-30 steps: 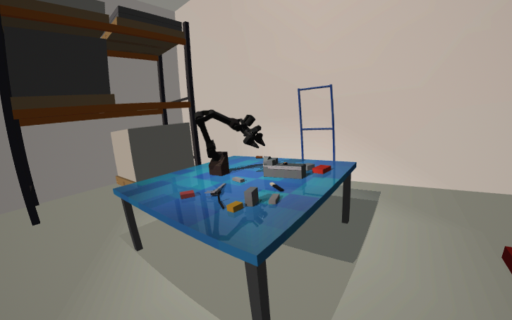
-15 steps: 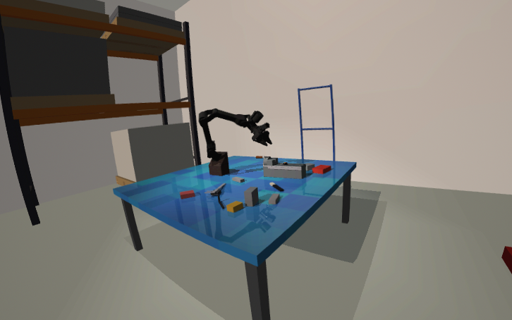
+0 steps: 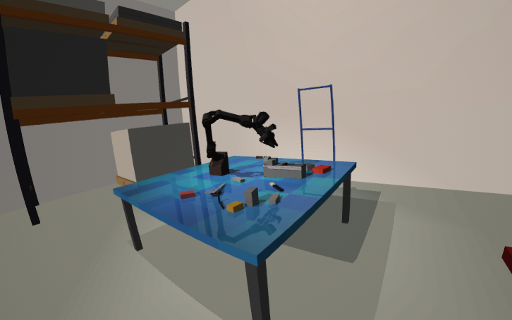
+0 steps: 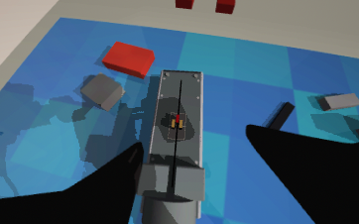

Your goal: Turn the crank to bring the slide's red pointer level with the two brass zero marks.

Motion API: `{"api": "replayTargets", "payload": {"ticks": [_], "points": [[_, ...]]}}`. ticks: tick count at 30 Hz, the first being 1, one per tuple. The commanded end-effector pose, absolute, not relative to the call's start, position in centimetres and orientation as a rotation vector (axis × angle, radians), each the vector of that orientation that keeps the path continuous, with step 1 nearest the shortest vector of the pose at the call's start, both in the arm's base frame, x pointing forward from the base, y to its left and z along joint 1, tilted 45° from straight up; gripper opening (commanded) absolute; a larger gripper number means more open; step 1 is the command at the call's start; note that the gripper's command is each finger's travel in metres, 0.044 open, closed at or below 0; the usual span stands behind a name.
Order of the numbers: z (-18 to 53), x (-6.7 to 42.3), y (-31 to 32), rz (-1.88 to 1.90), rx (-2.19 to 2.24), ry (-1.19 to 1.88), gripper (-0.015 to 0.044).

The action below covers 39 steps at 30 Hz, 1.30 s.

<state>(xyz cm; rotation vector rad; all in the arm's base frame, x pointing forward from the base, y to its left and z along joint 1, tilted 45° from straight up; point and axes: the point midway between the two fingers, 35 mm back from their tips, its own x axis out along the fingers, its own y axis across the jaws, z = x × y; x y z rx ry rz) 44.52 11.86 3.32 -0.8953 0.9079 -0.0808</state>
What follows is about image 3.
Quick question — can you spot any orange-brown rectangular block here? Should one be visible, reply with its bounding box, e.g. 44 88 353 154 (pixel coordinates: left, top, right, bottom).
227 201 243 213

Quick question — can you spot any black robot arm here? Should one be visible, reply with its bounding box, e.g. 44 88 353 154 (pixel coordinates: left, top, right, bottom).
202 110 276 161

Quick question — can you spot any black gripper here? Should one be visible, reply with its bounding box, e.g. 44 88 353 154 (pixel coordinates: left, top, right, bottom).
256 125 278 148

